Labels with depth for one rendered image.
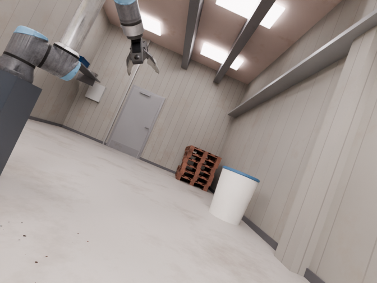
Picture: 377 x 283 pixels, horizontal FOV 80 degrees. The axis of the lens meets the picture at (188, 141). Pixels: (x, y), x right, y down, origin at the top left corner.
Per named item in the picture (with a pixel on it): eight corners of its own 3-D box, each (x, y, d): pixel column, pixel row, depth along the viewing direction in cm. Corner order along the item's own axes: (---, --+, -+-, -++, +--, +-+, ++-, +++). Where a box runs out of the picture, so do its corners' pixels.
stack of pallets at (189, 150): (209, 192, 586) (223, 158, 594) (175, 178, 580) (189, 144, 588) (202, 185, 721) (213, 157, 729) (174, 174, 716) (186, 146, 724)
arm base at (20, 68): (8, 74, 132) (15, 59, 133) (38, 87, 133) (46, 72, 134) (-19, 61, 114) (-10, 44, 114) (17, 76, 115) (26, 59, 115)
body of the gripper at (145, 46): (149, 52, 110) (143, 27, 101) (147, 62, 105) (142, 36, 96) (134, 53, 111) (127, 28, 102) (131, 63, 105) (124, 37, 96)
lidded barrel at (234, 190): (248, 231, 294) (267, 182, 300) (208, 215, 291) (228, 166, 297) (235, 219, 351) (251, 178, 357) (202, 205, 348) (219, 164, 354)
